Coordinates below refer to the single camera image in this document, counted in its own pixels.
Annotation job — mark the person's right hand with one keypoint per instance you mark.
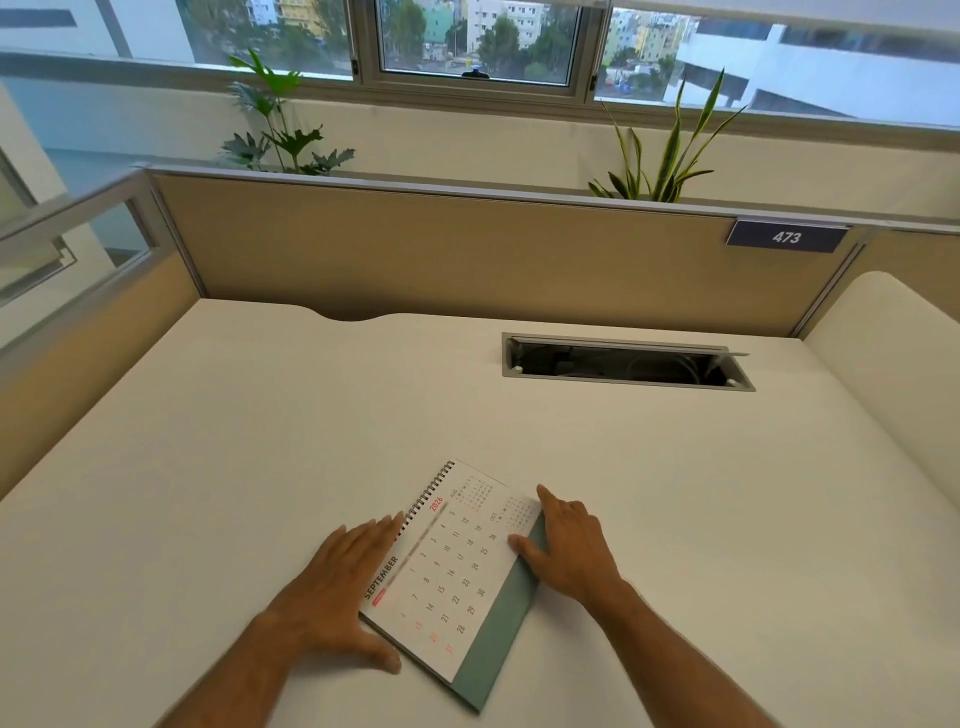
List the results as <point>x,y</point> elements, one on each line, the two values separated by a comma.
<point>574,551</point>

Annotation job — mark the person's left hand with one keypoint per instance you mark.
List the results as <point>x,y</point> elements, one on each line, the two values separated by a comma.
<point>330,592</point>

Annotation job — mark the person's right thumb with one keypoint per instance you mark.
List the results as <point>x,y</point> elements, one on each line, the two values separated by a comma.
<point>526,553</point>

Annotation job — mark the person's left thumb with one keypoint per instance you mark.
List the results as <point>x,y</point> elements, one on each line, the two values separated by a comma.
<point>376,651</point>

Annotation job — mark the spiral-bound desk calendar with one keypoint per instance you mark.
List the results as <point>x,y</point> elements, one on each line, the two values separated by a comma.
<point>450,577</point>

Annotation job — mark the person's right forearm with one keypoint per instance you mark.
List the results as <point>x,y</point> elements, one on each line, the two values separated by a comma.
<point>675,660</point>

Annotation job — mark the person's left forearm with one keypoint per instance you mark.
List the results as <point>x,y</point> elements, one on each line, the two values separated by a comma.
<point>225,679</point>

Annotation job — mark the beige desk partition panel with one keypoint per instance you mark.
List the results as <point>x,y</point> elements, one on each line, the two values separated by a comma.
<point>450,247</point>

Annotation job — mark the green snake plant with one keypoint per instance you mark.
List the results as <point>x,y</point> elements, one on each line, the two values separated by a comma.
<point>666,169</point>

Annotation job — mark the dark number sign plate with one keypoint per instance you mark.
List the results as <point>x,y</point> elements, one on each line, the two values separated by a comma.
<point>787,237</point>

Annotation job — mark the broad-leaf green plant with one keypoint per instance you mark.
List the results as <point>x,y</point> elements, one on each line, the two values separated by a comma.
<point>279,142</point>

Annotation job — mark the glass and beige side partition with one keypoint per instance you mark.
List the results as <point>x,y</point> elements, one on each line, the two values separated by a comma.
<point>82,225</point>

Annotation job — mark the grey window frame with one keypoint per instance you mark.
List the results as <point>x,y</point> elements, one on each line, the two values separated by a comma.
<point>365,45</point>

